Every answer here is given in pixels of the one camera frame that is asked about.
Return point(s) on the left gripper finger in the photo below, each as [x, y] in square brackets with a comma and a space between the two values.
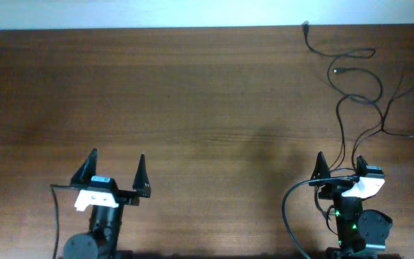
[84, 174]
[141, 181]

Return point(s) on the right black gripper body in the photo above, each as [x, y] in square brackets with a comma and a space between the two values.
[335, 182]

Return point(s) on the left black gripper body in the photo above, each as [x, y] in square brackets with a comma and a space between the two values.
[127, 194]

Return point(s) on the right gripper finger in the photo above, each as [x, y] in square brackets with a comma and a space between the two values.
[321, 172]
[361, 166]

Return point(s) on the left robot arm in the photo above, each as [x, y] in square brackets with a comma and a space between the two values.
[101, 239]

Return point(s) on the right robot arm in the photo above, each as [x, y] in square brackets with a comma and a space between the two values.
[361, 233]

